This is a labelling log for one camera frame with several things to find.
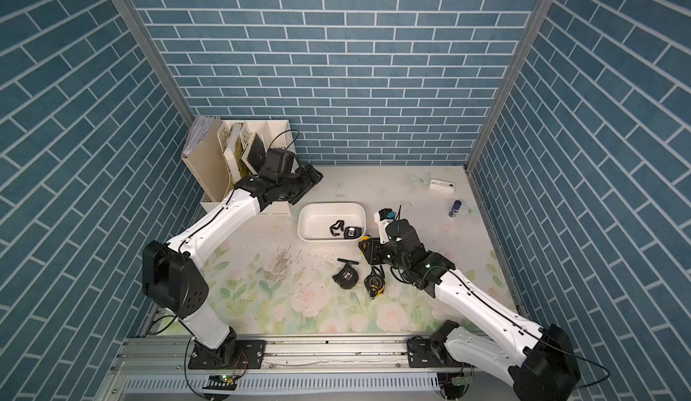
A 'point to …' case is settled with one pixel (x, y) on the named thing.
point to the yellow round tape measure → (363, 238)
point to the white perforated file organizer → (274, 134)
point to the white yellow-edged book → (234, 154)
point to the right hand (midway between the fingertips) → (363, 244)
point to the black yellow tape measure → (375, 281)
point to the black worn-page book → (255, 155)
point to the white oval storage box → (315, 219)
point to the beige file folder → (206, 155)
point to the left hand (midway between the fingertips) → (324, 181)
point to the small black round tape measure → (352, 232)
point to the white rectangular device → (441, 185)
